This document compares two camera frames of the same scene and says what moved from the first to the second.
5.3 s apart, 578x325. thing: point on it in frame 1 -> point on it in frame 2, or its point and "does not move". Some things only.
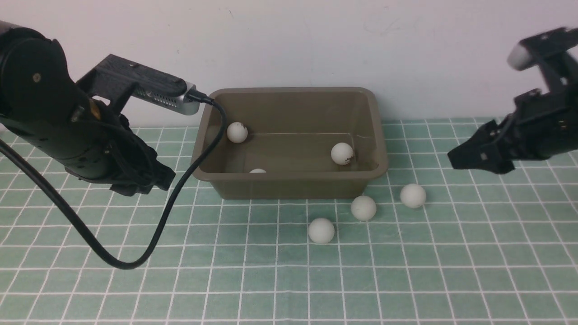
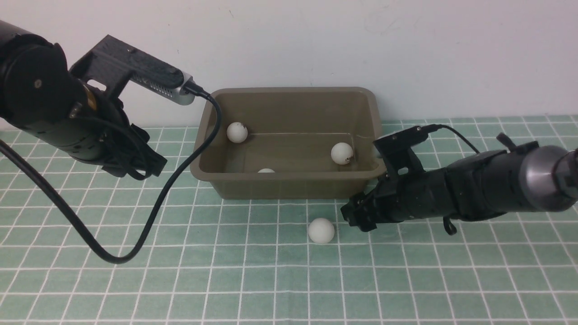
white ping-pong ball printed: [342, 153] does not move
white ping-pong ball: [321, 230] does not move
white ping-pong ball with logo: [237, 132] does not move
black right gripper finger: [491, 148] -> [363, 211]
